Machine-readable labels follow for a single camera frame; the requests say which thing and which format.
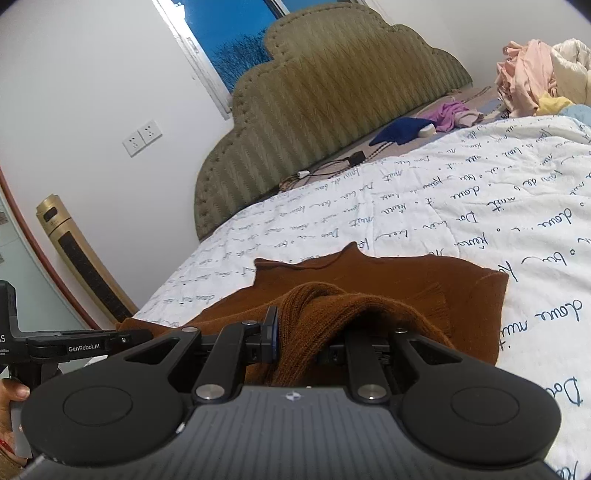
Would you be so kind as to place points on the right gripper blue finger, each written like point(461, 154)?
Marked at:
point(269, 336)

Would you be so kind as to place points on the brown knit sweater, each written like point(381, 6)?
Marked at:
point(446, 299)

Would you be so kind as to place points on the pink crumpled clothes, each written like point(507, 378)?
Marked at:
point(524, 76)

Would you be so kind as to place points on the gold tower fan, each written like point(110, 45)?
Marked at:
point(82, 261)

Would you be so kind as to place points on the dark blue cloth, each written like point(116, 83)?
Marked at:
point(402, 130)

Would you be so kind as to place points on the olive green padded headboard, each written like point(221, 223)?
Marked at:
point(337, 73)

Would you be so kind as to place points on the white quilt with blue script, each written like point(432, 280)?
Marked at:
point(513, 196)

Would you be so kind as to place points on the purple cloth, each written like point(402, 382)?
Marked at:
point(453, 115)

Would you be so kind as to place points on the yellow garment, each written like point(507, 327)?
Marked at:
point(549, 105)

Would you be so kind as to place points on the light blue garment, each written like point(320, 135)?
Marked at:
point(580, 112)

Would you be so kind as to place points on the cream white garment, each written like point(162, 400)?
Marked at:
point(571, 61)

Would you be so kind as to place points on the black charger with cables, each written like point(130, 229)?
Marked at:
point(329, 169)

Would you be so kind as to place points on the white double wall socket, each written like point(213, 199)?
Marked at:
point(141, 138)

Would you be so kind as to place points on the window with white frame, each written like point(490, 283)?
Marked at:
point(222, 39)

